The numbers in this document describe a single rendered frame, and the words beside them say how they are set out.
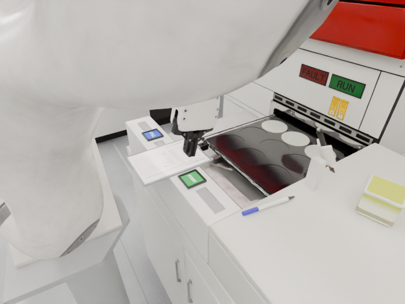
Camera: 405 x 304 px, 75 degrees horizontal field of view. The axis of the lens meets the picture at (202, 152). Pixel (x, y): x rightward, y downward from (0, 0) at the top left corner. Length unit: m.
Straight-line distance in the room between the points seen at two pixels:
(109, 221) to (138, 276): 0.91
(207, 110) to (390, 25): 0.52
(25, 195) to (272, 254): 0.43
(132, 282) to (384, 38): 1.52
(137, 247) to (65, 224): 1.44
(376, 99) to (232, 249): 0.64
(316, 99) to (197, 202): 0.63
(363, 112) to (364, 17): 0.28
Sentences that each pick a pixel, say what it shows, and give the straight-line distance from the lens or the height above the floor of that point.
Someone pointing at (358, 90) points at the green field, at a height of 1.10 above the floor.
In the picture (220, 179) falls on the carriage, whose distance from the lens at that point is 0.82.
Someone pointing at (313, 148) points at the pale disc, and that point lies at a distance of 1.00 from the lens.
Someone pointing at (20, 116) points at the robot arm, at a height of 1.35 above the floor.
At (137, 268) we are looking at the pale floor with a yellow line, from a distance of 1.70.
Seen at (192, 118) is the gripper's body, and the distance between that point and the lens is 0.57.
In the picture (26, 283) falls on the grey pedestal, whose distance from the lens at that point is 0.79.
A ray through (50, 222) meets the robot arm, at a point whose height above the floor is 1.19.
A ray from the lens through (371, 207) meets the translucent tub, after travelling 0.68.
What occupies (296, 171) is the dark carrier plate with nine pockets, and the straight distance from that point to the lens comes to 0.87.
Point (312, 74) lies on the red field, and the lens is 1.07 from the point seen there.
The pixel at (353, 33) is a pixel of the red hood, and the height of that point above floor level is 1.26.
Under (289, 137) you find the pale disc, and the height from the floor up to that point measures 0.90.
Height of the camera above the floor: 1.42
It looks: 35 degrees down
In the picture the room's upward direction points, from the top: straight up
